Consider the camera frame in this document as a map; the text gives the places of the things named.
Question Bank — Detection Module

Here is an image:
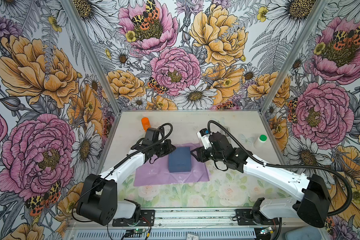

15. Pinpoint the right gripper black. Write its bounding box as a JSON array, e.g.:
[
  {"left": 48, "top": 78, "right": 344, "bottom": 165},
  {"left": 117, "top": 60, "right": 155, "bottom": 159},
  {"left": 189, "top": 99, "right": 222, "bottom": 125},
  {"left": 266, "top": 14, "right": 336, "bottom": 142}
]
[{"left": 190, "top": 146, "right": 225, "bottom": 163}]

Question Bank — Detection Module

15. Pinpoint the dark blue gift box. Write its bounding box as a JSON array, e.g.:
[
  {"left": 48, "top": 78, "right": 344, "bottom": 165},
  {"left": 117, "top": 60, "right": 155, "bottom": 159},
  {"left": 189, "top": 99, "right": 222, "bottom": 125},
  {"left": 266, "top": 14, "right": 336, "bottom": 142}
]
[{"left": 168, "top": 147, "right": 192, "bottom": 173}]

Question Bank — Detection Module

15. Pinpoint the purple wrapping paper sheet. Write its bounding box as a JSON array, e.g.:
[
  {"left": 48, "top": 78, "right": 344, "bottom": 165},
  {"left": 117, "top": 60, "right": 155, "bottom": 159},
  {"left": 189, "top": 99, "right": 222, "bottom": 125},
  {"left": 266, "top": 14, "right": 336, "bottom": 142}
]
[{"left": 134, "top": 144, "right": 210, "bottom": 187}]

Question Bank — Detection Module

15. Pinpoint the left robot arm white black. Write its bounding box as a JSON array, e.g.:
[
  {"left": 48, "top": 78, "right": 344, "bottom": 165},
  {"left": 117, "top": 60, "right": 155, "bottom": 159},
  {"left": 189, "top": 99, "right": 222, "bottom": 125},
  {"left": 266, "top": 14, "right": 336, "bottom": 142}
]
[{"left": 76, "top": 140, "right": 176, "bottom": 226}]

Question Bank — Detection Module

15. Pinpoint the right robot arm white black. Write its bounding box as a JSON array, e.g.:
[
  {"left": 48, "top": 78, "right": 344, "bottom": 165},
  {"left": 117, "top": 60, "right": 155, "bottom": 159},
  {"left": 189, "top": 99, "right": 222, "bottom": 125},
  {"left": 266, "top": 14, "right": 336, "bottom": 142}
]
[{"left": 196, "top": 129, "right": 331, "bottom": 228}]

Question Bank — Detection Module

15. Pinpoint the orange tube bottle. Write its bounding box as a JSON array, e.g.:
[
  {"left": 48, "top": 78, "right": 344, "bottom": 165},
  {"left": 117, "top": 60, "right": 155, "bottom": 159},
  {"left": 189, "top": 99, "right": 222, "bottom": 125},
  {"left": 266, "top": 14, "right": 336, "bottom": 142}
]
[{"left": 141, "top": 117, "right": 151, "bottom": 132}]

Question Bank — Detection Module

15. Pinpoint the white bottle green cap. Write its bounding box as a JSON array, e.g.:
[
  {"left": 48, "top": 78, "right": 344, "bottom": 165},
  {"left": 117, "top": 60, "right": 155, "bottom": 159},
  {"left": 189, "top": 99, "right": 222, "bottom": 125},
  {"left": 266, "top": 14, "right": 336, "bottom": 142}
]
[{"left": 254, "top": 135, "right": 268, "bottom": 149}]

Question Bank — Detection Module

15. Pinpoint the blue-grey cloth pad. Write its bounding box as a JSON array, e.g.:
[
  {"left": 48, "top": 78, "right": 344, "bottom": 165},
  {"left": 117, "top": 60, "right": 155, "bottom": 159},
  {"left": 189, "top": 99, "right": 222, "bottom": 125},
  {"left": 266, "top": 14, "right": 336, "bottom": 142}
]
[{"left": 285, "top": 226, "right": 323, "bottom": 240}]

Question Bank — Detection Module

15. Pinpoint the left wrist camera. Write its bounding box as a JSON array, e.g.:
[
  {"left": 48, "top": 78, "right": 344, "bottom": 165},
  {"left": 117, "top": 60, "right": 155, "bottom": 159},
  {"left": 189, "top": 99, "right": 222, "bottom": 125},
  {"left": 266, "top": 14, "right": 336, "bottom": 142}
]
[{"left": 144, "top": 128, "right": 161, "bottom": 143}]

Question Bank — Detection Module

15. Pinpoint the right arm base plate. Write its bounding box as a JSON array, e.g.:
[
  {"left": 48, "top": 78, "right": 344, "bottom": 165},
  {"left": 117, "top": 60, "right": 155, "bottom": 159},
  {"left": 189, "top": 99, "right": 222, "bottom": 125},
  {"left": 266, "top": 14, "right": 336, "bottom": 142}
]
[{"left": 232, "top": 209, "right": 279, "bottom": 226}]

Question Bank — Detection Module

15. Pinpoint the aluminium front rail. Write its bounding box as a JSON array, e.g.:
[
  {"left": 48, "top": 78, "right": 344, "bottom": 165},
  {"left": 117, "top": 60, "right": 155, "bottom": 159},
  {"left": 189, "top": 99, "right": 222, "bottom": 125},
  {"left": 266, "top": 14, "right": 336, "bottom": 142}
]
[{"left": 67, "top": 207, "right": 308, "bottom": 231}]

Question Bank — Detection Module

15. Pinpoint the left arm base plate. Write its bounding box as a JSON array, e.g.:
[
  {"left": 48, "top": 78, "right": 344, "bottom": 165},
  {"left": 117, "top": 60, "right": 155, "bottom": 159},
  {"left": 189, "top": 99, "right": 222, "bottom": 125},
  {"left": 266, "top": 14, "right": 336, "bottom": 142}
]
[{"left": 112, "top": 210, "right": 156, "bottom": 227}]

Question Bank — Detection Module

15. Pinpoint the white slotted cable duct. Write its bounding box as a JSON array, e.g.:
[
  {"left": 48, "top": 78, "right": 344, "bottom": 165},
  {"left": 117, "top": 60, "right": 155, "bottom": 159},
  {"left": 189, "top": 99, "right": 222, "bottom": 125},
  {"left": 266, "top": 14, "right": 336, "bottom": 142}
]
[{"left": 71, "top": 228, "right": 257, "bottom": 240}]

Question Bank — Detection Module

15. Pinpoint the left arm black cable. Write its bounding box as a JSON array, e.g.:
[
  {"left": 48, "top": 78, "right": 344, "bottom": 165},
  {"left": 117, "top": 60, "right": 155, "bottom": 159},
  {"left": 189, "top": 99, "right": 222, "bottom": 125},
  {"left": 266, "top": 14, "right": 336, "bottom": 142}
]
[{"left": 71, "top": 122, "right": 174, "bottom": 223}]

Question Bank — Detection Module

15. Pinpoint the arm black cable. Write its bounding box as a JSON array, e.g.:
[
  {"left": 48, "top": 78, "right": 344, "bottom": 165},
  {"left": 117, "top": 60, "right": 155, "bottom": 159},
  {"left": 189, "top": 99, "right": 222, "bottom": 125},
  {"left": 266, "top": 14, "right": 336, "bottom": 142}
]
[
  {"left": 207, "top": 120, "right": 353, "bottom": 240},
  {"left": 71, "top": 122, "right": 174, "bottom": 223}
]

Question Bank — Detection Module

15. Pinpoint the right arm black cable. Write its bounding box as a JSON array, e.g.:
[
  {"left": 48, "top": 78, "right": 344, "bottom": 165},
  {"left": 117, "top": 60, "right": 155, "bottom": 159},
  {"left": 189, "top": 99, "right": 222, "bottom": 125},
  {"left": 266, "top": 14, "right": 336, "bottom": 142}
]
[{"left": 207, "top": 120, "right": 353, "bottom": 240}]

